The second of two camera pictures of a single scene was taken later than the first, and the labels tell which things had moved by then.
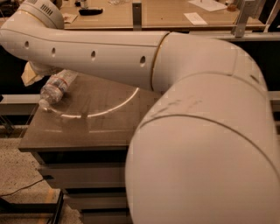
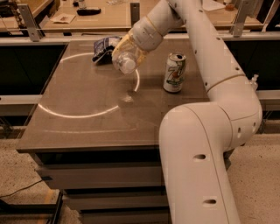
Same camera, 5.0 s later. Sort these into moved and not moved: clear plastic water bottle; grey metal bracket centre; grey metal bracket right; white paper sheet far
Moved: clear plastic water bottle
Not moved: grey metal bracket right; white paper sheet far; grey metal bracket centre
